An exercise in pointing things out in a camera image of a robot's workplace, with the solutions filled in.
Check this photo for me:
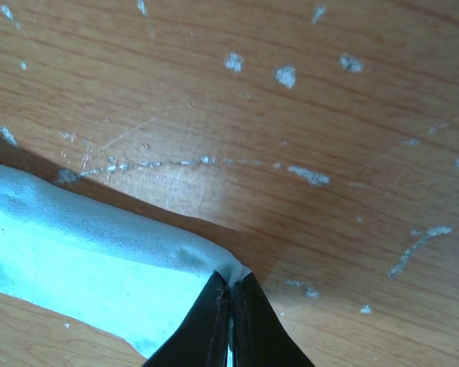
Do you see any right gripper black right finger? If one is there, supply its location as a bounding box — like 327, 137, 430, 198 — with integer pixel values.
233, 273, 314, 367

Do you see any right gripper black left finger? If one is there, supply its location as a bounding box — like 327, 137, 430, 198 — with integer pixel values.
144, 272, 230, 367

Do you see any light blue cleaning cloth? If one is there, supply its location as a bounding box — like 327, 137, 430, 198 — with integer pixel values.
0, 164, 249, 358

